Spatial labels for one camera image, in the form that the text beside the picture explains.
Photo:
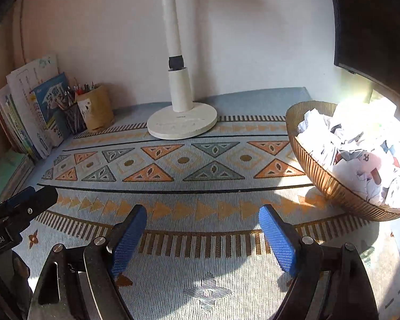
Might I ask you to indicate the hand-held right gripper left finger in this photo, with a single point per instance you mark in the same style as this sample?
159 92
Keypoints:
128 243

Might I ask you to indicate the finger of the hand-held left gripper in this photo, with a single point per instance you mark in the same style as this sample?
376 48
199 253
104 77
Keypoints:
30 203

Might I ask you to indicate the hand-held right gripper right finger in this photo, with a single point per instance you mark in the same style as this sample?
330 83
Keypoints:
280 240

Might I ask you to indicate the golden ribbed bowl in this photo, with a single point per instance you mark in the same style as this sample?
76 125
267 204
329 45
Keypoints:
333 190

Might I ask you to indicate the pile of papers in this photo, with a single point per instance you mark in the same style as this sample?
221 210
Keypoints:
326 140

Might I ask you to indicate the stack of flat green books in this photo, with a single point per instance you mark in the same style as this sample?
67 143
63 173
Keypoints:
6 176

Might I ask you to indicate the patterned woven table mat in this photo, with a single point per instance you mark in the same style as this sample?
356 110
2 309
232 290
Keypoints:
200 180

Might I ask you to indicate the black mesh pen holder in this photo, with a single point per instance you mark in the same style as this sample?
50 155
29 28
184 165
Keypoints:
76 118

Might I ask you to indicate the row of upright books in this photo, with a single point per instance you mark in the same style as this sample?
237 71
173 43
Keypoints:
30 106

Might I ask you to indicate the bunch of pencils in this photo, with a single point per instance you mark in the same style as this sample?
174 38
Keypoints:
66 96

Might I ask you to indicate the brown cylindrical pen holder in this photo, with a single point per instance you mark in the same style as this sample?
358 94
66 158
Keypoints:
98 110

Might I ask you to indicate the bunch of red-capped pens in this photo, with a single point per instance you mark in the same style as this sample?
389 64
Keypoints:
85 86

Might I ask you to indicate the white desk lamp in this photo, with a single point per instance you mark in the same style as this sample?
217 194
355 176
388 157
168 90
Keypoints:
180 90

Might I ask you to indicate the black monitor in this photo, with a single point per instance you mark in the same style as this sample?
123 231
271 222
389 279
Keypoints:
373 23

